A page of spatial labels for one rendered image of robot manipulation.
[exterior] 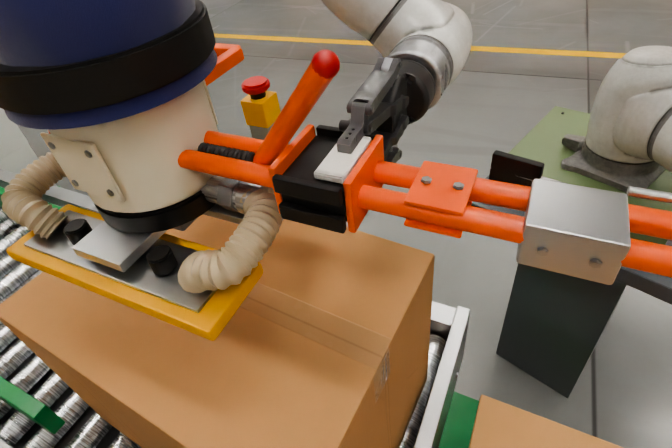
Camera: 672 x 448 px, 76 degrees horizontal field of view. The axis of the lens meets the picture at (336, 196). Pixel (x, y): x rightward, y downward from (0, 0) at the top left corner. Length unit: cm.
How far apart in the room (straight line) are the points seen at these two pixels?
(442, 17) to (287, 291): 45
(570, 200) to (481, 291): 151
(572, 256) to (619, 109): 71
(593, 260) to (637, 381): 147
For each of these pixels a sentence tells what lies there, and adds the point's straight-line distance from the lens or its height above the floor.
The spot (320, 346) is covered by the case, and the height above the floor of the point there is 95.
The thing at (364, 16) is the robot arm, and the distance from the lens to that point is 64.
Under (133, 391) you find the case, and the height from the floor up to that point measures 95.
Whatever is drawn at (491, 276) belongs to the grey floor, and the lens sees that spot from 194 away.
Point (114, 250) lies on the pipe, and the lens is 56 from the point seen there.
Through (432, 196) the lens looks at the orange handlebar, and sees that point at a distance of 37.
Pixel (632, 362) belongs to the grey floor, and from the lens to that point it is 186.
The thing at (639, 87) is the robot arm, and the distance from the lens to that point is 103.
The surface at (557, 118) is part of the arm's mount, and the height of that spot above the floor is 81.
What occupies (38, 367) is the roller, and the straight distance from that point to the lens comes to 137.
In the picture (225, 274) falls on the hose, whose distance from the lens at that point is 44.
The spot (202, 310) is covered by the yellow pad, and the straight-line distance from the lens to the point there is 49.
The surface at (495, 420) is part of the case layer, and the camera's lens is 102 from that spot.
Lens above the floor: 147
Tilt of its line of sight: 39 degrees down
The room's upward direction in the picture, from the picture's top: 8 degrees counter-clockwise
